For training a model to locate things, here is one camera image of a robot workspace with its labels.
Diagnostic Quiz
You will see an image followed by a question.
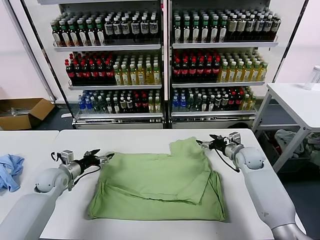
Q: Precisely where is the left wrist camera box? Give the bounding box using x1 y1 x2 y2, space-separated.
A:
60 149 75 166

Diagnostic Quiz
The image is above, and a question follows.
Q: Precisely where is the red cap cola bottle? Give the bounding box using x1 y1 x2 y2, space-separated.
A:
180 59 189 83
234 91 244 112
140 93 149 114
73 61 83 85
195 59 205 83
187 59 197 83
211 59 221 83
64 60 74 84
81 61 91 85
89 61 99 85
172 59 181 83
227 92 236 112
203 59 213 83
132 93 142 114
105 61 115 85
97 61 106 85

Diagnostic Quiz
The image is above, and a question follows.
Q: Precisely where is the glass cabinet door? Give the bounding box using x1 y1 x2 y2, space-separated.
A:
7 0 75 126
270 0 309 84

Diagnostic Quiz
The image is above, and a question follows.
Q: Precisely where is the white side table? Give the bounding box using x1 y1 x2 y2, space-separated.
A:
251 82 320 173

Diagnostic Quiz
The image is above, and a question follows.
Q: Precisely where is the green t-shirt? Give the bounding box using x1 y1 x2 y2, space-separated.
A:
87 136 227 222

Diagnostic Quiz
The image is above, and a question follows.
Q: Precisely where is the grey crumpled cloth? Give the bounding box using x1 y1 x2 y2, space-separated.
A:
274 128 305 158

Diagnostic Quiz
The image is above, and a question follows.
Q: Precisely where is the white drinks shelf unit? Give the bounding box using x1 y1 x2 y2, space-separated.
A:
166 0 279 130
36 0 166 131

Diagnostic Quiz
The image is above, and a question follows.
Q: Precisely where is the black storage crate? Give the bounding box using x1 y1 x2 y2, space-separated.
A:
259 131 311 173

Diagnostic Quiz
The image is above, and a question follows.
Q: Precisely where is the dark bottle beige label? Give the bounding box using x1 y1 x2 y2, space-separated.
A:
236 16 246 42
227 16 237 42

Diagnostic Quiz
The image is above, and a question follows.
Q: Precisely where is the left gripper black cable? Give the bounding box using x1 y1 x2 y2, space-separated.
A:
68 166 102 192

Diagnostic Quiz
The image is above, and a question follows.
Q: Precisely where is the brown cardboard box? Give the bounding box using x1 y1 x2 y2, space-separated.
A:
0 97 56 131

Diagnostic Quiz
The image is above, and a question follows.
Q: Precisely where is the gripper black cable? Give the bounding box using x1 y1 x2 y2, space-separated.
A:
214 148 241 173
68 166 102 192

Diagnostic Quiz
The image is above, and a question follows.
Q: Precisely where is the clear plastic jar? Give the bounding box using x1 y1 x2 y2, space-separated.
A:
302 65 320 91

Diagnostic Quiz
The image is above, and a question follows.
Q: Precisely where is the dark tea bottle white label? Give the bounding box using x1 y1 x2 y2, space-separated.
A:
271 16 281 42
130 17 140 46
120 17 130 46
148 16 158 46
139 17 150 46
112 18 122 46
245 16 255 42
262 16 273 42
254 16 264 42
104 18 114 46

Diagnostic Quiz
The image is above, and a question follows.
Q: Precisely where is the pale green cloth pile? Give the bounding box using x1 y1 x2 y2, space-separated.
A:
306 133 320 156

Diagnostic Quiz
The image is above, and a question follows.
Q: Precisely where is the blue crumpled cloth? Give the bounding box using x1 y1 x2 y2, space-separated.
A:
0 153 26 193

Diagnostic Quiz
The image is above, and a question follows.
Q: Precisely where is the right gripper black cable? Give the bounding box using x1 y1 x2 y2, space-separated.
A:
214 148 241 173

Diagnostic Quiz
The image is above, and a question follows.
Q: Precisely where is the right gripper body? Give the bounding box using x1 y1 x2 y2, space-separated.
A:
211 138 230 153

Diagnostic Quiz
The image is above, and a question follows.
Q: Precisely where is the green cap tea bottle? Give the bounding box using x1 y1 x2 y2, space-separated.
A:
95 19 105 47
172 16 182 44
218 16 228 43
60 21 71 48
181 16 191 44
209 16 219 44
50 22 62 48
69 20 79 48
199 16 210 44
77 20 88 48
190 16 200 44
86 20 97 47

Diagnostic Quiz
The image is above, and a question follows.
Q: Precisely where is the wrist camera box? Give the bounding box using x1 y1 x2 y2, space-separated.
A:
228 132 243 146
60 149 75 166

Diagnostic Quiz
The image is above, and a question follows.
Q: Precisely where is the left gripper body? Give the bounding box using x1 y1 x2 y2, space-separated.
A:
74 155 100 172

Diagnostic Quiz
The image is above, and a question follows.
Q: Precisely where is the metal rods bundle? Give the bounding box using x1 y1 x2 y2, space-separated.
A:
4 107 32 117

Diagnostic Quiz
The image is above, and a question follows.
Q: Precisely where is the black bag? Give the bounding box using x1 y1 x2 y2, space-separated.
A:
228 122 255 130

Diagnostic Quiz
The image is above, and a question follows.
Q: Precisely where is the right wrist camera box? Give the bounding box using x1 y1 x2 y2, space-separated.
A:
228 132 243 146

